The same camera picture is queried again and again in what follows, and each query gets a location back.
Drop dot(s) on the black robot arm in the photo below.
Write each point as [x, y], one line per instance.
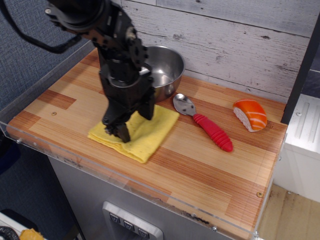
[105, 24]

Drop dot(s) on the spoon with red handle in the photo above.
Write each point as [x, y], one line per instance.
[186, 107]

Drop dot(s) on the yellow cloth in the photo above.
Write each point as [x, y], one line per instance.
[145, 135]

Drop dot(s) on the toy salmon sushi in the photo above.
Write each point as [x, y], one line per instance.
[251, 114]

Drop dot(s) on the white aluminium block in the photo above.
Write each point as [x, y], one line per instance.
[298, 168]

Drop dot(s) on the stainless steel bowl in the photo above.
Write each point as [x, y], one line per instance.
[168, 66]

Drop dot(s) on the clear acrylic table guard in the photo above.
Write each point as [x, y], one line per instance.
[56, 115]

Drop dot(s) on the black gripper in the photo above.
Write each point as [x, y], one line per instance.
[128, 89]

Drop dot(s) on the grey cabinet with dispenser panel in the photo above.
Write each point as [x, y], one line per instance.
[155, 203]

